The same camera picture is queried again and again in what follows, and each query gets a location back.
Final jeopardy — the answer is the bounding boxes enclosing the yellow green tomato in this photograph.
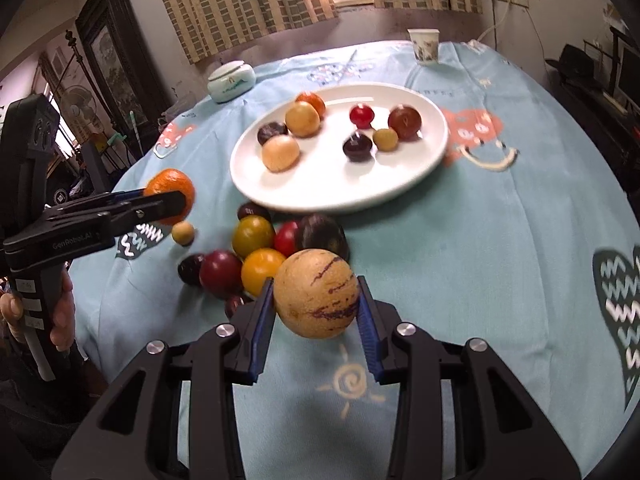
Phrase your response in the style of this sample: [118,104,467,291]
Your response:
[231,215,277,257]

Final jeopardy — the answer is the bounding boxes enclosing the person's left hand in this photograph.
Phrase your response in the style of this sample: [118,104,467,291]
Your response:
[0,270,77,346]

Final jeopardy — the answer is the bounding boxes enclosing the yellow orange tomato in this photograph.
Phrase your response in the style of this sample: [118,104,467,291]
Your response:
[241,248,288,297]

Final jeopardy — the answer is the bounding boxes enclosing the printed paper cup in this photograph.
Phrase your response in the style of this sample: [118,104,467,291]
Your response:
[407,28,440,67]

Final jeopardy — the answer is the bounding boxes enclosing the wrinkled dark passion fruit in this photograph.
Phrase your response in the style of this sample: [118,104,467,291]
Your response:
[257,122,290,147]

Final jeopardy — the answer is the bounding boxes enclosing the striped tan pepino melon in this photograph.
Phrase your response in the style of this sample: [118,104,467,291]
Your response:
[272,249,360,339]
[285,101,321,138]

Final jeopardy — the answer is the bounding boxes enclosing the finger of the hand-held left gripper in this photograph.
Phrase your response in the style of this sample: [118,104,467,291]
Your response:
[44,189,187,239]
[106,188,147,206]

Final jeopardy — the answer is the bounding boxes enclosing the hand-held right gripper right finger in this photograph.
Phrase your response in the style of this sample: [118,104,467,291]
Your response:
[356,275,583,480]

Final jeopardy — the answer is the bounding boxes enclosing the small tan round fruit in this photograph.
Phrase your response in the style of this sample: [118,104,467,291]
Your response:
[171,221,196,247]
[373,128,399,152]

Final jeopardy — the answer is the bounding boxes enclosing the dark computer desk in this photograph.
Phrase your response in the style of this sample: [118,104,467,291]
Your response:
[547,25,640,196]

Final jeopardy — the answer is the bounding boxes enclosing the white mop stick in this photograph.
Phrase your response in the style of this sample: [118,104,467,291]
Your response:
[129,109,146,158]

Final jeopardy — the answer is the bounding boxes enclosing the reddish brown plum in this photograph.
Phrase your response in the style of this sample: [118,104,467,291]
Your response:
[388,104,423,141]

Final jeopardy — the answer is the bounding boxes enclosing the white cable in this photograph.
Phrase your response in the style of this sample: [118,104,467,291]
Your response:
[475,0,502,43]

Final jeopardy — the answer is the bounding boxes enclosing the black hat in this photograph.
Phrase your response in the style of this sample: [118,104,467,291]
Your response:
[545,43,596,81]

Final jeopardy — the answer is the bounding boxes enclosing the white plate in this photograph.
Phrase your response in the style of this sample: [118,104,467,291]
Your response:
[229,81,449,213]

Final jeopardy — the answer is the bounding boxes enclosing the smooth dark passion fruit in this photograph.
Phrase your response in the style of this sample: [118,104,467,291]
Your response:
[297,213,351,263]

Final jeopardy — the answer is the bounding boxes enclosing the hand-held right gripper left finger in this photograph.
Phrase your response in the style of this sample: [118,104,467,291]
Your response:
[80,276,276,480]

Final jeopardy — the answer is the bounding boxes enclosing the person's left forearm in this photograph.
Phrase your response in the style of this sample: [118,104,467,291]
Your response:
[0,332,108,480]

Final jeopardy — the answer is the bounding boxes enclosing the red tomato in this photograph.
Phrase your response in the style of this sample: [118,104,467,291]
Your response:
[273,221,303,257]

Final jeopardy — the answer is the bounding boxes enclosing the pale green lidded ceramic jar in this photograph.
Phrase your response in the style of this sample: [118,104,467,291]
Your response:
[207,60,257,104]

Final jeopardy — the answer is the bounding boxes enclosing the dark red plum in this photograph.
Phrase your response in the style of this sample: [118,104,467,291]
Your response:
[199,250,244,296]

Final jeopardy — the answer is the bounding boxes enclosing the standing electric fan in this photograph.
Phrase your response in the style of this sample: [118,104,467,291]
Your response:
[59,82,98,133]

